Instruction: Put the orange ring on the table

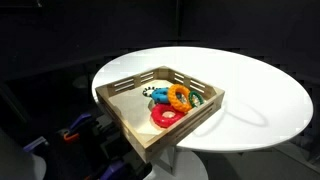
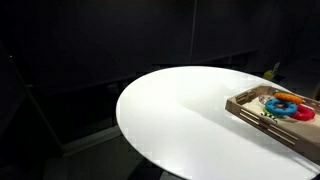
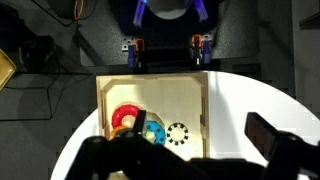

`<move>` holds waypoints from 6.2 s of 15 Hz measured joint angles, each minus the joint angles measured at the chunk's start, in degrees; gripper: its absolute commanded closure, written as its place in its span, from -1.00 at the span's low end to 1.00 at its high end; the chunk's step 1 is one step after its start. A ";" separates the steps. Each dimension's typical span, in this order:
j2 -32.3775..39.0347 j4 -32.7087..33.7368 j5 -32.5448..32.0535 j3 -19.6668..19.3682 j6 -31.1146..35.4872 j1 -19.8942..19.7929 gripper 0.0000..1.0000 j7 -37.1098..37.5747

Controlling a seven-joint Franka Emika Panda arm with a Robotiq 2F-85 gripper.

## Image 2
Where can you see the wooden slatted tray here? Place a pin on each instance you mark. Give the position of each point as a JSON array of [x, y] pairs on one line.
[[283, 134]]

